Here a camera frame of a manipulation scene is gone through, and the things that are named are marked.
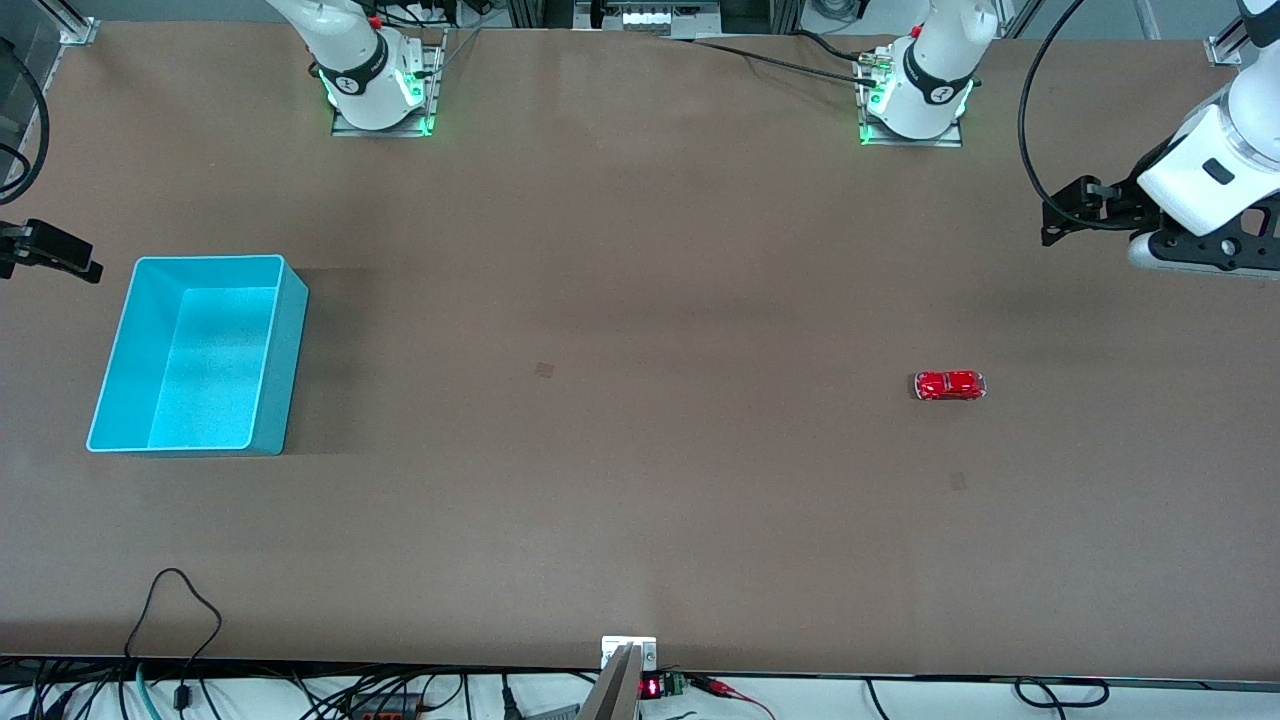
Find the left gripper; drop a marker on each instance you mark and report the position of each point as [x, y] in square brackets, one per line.
[1121, 202]

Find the red beetle toy car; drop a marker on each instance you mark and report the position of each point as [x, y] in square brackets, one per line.
[950, 385]

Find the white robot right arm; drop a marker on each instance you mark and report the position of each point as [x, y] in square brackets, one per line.
[355, 50]

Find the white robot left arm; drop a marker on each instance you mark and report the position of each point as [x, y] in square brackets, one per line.
[930, 60]

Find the blue plastic box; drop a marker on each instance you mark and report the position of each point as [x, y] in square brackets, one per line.
[200, 370]

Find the dark grey panel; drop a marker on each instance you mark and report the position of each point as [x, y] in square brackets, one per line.
[20, 60]

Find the black device with white lights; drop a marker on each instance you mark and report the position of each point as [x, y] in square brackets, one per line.
[650, 18]

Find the red LED display module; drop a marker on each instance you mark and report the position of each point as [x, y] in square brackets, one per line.
[652, 687]

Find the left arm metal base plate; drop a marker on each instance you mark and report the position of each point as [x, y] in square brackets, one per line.
[945, 140]

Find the aluminium corner bracket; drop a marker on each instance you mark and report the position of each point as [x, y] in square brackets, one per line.
[1225, 50]
[80, 28]

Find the aluminium camera mount post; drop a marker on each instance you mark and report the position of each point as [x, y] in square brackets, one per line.
[615, 690]

